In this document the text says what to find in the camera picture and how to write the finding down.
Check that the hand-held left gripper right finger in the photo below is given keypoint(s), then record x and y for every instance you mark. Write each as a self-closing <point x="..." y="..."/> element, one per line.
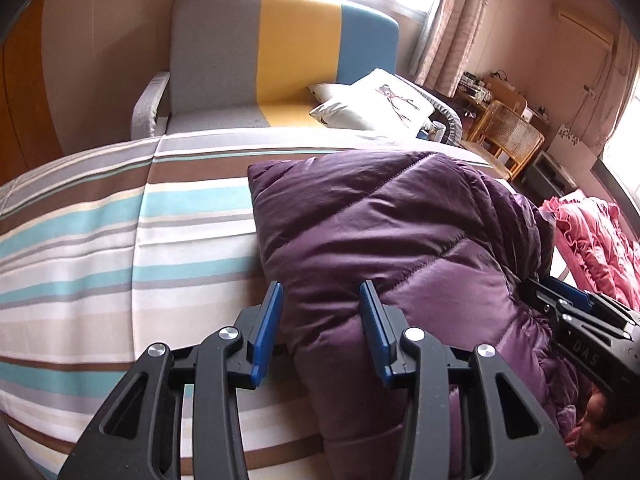
<point x="374" y="330"/>

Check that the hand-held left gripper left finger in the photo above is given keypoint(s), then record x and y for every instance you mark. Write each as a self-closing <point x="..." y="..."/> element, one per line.
<point x="266" y="330"/>

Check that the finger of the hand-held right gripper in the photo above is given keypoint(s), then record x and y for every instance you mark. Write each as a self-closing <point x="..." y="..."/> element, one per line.
<point x="540" y="297"/>
<point x="565" y="290"/>

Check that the purple quilted down jacket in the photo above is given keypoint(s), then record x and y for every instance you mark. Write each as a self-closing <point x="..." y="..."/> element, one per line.
<point x="400" y="240"/>

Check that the person's right hand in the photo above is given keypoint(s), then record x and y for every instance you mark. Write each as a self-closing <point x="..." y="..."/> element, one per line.
<point x="595" y="425"/>

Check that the pink ruffled cloth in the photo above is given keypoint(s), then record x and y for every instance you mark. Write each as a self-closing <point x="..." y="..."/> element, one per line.
<point x="595" y="245"/>

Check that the grey low cabinet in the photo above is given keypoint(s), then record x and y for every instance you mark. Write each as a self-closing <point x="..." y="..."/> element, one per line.
<point x="547" y="175"/>

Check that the white floral box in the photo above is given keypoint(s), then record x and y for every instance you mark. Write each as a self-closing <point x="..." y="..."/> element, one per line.
<point x="572" y="145"/>

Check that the side window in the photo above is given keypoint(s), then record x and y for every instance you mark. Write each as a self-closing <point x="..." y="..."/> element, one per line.
<point x="625" y="155"/>

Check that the wicker chair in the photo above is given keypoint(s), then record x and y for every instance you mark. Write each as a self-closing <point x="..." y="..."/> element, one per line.
<point x="510" y="130"/>

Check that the striped bed sheet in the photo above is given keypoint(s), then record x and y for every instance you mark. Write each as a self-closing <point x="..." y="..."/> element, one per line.
<point x="100" y="260"/>

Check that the cluttered wooden desk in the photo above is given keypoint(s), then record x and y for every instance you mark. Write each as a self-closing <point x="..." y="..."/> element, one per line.
<point x="500" y="92"/>

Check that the plain white pillow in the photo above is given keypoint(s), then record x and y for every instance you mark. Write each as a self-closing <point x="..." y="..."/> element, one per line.
<point x="340" y="112"/>

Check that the printed white pillow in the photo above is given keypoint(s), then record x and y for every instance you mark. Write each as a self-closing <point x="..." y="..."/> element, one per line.
<point x="395" y="97"/>

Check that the white air conditioner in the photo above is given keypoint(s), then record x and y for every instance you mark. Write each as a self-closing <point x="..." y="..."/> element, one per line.
<point x="585" y="27"/>

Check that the grey yellow blue sofa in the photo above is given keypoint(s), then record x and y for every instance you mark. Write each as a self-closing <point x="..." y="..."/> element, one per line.
<point x="220" y="60"/>

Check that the wooden wardrobe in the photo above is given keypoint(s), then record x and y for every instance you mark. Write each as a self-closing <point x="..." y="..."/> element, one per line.
<point x="25" y="100"/>

